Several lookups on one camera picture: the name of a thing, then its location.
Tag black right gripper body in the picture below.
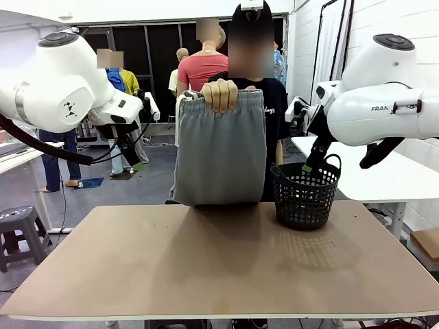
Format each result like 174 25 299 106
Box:
306 105 331 147

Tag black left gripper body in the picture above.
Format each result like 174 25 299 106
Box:
110 119 140 140

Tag grey training pants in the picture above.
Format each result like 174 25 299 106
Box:
170 88 268 207

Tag person's right hand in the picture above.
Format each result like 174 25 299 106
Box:
200 77 239 114

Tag person in black t-shirt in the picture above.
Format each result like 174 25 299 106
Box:
205 0 289 329

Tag person in yellow shirt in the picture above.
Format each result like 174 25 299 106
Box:
96 49 151 178

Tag blue floor mat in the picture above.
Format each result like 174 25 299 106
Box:
80 176 105 190

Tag large white table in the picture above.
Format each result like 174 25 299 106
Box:
290 136 439 241

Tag black perforated plastic basket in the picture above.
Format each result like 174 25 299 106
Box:
270 154 342 232

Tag blue patterned shirt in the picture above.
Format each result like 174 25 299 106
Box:
274 40 289 88

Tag person in dark jeans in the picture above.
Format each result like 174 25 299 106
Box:
38 127 84 193

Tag bald mannequin in white shirt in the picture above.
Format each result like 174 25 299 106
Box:
167 47 190 100

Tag grey plastic stool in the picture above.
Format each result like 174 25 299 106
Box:
0 205 54 273

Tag brown cardboard box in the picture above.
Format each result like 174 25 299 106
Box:
410 228 439 272

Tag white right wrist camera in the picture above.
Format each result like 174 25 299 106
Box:
284 97 311 125

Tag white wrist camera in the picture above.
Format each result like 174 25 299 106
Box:
141 91 161 123
284 97 311 125

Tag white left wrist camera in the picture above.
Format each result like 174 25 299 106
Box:
141 91 161 123

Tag black wall pipe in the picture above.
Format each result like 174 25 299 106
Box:
318 0 356 86

